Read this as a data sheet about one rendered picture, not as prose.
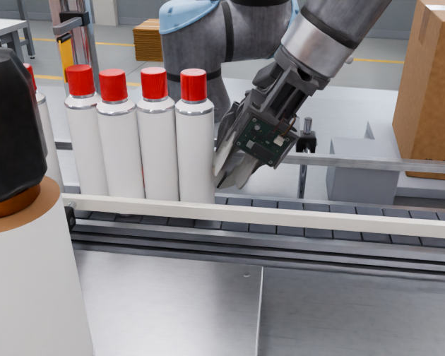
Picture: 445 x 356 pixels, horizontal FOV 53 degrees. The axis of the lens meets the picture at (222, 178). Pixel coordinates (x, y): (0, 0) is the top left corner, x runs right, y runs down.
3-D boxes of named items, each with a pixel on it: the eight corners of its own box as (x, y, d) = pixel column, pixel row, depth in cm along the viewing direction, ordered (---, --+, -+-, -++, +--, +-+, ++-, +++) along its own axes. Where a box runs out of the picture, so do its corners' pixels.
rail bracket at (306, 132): (289, 229, 70) (299, 133, 62) (289, 204, 77) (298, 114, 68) (311, 231, 70) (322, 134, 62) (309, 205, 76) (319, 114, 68)
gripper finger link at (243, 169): (212, 205, 60) (248, 152, 55) (218, 182, 65) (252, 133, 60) (232, 216, 60) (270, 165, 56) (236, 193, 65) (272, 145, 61)
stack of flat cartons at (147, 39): (134, 60, 459) (131, 28, 443) (150, 47, 504) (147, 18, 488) (196, 63, 450) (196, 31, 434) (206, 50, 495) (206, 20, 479)
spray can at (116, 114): (107, 217, 65) (85, 78, 54) (114, 198, 69) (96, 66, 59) (143, 217, 65) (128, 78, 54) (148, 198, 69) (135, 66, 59)
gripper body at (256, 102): (220, 143, 53) (276, 56, 47) (228, 116, 60) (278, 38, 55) (274, 175, 54) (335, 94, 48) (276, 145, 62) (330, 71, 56)
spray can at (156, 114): (142, 212, 66) (127, 75, 55) (150, 194, 70) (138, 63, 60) (177, 215, 65) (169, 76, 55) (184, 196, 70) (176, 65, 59)
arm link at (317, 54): (299, 6, 53) (355, 42, 54) (277, 39, 55) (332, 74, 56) (299, 18, 46) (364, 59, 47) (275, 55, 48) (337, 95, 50)
